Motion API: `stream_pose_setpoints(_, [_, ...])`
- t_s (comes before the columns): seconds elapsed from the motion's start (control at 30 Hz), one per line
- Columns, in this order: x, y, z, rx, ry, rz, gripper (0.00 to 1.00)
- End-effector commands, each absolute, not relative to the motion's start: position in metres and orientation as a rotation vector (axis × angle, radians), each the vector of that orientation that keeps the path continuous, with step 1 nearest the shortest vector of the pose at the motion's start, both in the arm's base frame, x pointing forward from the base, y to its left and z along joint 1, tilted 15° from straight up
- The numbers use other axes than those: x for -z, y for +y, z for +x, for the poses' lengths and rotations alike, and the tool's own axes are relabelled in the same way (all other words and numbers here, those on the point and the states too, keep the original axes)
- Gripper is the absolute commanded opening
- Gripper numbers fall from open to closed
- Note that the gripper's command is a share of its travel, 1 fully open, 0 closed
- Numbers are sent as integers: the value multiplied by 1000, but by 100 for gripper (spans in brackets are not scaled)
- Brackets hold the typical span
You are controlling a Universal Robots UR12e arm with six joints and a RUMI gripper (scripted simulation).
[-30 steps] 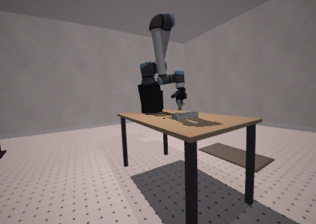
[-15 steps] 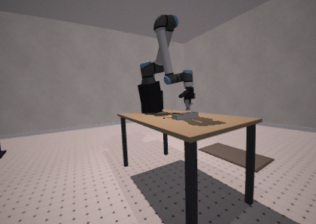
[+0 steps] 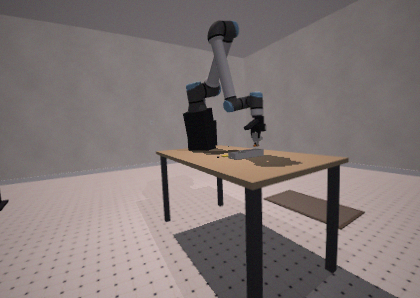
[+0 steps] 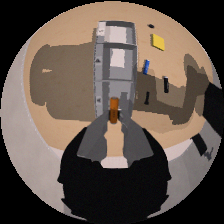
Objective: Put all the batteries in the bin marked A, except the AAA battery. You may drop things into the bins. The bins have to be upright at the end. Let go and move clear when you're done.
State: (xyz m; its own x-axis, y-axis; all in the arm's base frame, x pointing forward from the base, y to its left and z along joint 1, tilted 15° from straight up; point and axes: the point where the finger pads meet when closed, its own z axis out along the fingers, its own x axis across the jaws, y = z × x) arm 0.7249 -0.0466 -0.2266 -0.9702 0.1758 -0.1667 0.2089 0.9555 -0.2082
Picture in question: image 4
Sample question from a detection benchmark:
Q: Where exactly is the yellow square pad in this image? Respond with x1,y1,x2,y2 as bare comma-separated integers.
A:
152,34,165,51

